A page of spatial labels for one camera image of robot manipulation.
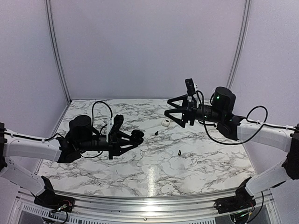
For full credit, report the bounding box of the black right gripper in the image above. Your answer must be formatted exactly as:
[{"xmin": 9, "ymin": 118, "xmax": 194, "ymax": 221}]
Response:
[{"xmin": 164, "ymin": 94, "xmax": 224, "ymax": 128}]

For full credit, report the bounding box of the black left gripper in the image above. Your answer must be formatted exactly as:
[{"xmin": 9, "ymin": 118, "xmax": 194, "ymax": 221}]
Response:
[{"xmin": 77, "ymin": 131, "xmax": 138, "ymax": 160}]

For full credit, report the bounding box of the black round charging case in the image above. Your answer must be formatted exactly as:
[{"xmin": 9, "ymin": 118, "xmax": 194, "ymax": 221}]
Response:
[{"xmin": 130, "ymin": 129, "xmax": 144, "ymax": 145}]

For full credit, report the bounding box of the white earbud charging case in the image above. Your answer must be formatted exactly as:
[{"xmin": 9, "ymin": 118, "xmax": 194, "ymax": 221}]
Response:
[{"xmin": 161, "ymin": 119, "xmax": 171, "ymax": 127}]

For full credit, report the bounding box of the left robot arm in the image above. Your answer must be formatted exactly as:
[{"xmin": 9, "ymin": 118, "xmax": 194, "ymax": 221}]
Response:
[{"xmin": 0, "ymin": 115, "xmax": 144, "ymax": 208}]

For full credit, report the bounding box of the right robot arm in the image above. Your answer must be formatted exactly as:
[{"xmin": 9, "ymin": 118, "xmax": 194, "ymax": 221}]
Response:
[{"xmin": 164, "ymin": 87, "xmax": 299, "ymax": 209}]

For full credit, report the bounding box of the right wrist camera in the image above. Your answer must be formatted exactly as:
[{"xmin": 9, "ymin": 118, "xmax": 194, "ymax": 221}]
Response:
[{"xmin": 185, "ymin": 78, "xmax": 199, "ymax": 103}]

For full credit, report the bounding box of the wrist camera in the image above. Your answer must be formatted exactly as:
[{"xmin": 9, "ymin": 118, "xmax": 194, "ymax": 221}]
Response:
[
  {"xmin": 185, "ymin": 78, "xmax": 199, "ymax": 103},
  {"xmin": 106, "ymin": 114, "xmax": 124, "ymax": 143}
]

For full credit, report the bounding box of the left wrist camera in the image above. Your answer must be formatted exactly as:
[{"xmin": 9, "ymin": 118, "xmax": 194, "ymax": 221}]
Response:
[{"xmin": 106, "ymin": 114, "xmax": 124, "ymax": 143}]

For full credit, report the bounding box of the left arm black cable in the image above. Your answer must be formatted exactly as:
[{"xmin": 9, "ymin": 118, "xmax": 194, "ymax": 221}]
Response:
[{"xmin": 44, "ymin": 100, "xmax": 114, "ymax": 159}]

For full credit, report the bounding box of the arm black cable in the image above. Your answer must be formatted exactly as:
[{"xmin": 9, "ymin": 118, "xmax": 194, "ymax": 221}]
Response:
[
  {"xmin": 44, "ymin": 100, "xmax": 114, "ymax": 159},
  {"xmin": 196, "ymin": 90, "xmax": 268, "ymax": 146}
]

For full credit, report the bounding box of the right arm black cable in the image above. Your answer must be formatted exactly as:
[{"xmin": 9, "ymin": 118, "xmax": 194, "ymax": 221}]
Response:
[{"xmin": 196, "ymin": 90, "xmax": 268, "ymax": 146}]

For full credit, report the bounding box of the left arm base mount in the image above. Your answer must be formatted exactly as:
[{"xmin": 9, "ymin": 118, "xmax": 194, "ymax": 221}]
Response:
[{"xmin": 32, "ymin": 176, "xmax": 75, "ymax": 212}]

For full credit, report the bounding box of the right corner aluminium post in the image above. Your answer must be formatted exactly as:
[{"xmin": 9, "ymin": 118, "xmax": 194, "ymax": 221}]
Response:
[{"xmin": 226, "ymin": 0, "xmax": 252, "ymax": 90}]

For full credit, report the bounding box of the corner aluminium post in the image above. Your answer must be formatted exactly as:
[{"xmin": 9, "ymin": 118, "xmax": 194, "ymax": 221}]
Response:
[
  {"xmin": 44, "ymin": 0, "xmax": 72, "ymax": 104},
  {"xmin": 226, "ymin": 0, "xmax": 252, "ymax": 90}
]

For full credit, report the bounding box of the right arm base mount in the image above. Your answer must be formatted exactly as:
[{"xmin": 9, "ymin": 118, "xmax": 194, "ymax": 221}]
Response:
[{"xmin": 214, "ymin": 177, "xmax": 256, "ymax": 214}]

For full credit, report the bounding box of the aluminium front rail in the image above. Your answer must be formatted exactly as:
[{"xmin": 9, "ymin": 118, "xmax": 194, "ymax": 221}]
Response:
[{"xmin": 8, "ymin": 189, "xmax": 281, "ymax": 224}]

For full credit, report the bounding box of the left corner aluminium post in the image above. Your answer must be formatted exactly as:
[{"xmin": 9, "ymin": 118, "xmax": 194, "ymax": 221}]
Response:
[{"xmin": 44, "ymin": 0, "xmax": 72, "ymax": 104}]

